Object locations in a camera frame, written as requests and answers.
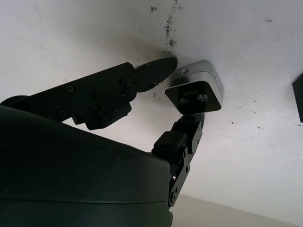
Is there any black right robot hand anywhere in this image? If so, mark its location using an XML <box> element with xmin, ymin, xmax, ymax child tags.
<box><xmin>0</xmin><ymin>57</ymin><xmax>205</xmax><ymax>227</ymax></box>

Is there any small silver depth camera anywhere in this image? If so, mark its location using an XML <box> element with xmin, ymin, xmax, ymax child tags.
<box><xmin>164</xmin><ymin>61</ymin><xmax>224</xmax><ymax>116</ymax></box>

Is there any black camera box base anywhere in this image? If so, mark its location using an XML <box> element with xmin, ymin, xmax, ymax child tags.
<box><xmin>292</xmin><ymin>73</ymin><xmax>303</xmax><ymax>123</ymax></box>

